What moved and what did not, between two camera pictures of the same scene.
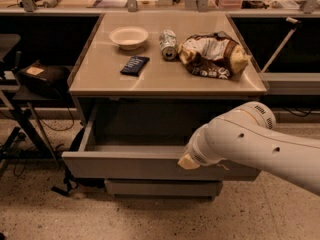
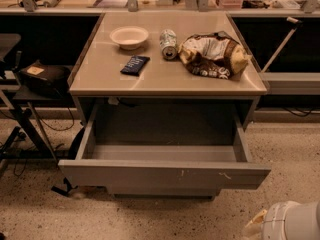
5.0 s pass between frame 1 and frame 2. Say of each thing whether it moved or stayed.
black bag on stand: stayed
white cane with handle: stayed
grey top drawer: moved
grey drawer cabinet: stayed
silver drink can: stayed
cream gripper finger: moved
